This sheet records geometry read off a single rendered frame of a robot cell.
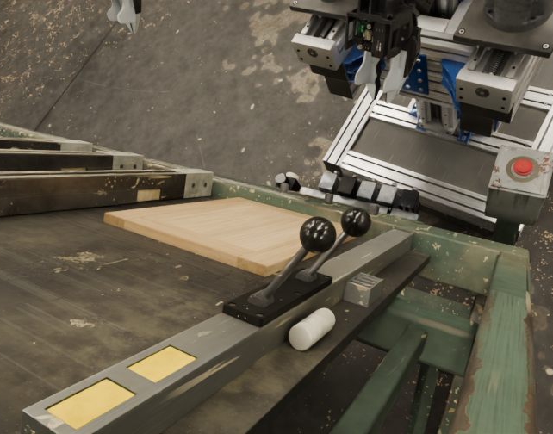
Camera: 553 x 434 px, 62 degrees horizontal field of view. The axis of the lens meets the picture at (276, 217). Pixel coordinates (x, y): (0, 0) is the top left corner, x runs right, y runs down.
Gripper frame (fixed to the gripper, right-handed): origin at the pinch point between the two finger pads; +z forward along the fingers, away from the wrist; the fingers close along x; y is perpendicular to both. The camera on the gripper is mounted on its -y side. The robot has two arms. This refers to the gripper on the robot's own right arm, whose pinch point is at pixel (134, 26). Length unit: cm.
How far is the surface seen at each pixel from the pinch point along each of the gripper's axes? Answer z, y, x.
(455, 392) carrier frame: 63, 7, 94
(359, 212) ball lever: -1, 30, 78
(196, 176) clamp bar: 38.5, 1.9, 13.4
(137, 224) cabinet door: 19, 36, 35
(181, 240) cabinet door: 19, 34, 46
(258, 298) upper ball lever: 1, 46, 75
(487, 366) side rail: 3, 39, 97
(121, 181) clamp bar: 24.2, 25.0, 15.4
